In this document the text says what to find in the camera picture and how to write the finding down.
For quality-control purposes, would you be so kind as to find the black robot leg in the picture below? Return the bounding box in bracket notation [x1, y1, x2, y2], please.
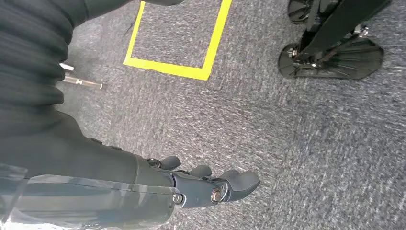
[298, 0, 392, 61]

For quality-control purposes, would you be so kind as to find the silver metal rod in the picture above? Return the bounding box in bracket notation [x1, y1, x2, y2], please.
[58, 63, 107, 90]

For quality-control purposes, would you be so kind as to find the black robot foot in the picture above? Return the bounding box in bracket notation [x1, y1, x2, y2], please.
[278, 38, 384, 80]
[287, 0, 315, 24]

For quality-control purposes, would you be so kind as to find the yellow floor tape square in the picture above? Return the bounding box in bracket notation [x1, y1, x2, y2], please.
[123, 0, 233, 81]

